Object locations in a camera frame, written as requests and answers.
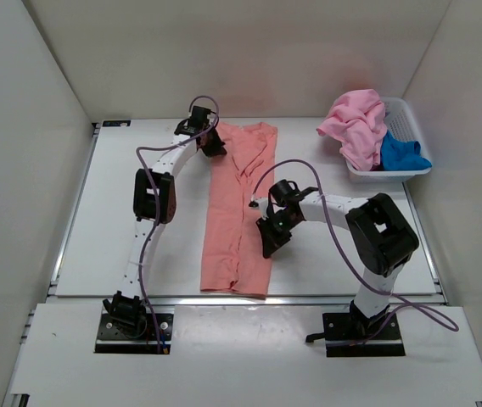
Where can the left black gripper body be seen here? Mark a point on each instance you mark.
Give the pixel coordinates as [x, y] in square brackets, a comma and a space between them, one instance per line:
[213, 147]

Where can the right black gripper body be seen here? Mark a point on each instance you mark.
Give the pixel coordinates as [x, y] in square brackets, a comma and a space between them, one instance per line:
[282, 220]

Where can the salmon pink t shirt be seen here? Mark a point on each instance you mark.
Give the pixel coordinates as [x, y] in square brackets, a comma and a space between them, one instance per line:
[232, 256]

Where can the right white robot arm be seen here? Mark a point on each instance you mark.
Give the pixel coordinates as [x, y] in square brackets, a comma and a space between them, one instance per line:
[383, 238]

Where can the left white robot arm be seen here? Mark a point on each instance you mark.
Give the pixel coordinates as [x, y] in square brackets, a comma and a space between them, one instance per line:
[154, 206]

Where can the blue label sticker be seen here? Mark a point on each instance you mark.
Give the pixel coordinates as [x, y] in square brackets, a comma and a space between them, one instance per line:
[116, 123]

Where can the light pink t shirt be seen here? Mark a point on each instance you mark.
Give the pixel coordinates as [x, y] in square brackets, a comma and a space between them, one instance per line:
[356, 121]

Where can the blue t shirt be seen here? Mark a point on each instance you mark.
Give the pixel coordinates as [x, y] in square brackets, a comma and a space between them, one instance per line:
[402, 156]

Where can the white plastic laundry basket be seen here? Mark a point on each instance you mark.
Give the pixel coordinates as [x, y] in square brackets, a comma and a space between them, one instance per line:
[403, 126]

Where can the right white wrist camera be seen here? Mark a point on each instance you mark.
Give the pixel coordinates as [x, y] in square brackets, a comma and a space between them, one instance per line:
[258, 203]

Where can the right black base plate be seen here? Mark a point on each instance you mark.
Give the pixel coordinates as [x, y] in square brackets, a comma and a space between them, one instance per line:
[343, 340]

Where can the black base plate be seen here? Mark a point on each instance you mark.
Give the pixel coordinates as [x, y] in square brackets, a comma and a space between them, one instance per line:
[343, 340]
[113, 338]

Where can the aluminium table edge rail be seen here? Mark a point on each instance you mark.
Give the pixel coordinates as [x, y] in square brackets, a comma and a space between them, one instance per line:
[219, 299]

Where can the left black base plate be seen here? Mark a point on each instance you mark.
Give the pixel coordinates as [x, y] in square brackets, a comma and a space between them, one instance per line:
[113, 338]

